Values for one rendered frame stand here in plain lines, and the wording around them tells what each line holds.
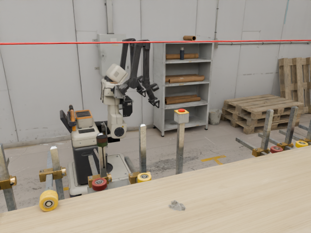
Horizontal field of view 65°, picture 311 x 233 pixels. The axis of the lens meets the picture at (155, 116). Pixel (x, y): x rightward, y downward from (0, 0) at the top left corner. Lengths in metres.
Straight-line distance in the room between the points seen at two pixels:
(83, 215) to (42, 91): 2.99
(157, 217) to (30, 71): 3.20
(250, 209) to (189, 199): 0.29
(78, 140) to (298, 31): 5.08
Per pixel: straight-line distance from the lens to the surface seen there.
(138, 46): 2.22
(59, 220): 1.25
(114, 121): 2.45
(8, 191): 1.53
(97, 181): 1.43
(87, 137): 2.29
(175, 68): 4.39
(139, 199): 1.28
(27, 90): 4.04
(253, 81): 5.49
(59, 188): 1.53
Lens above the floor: 1.69
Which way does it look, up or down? 19 degrees down
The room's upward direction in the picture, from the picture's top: straight up
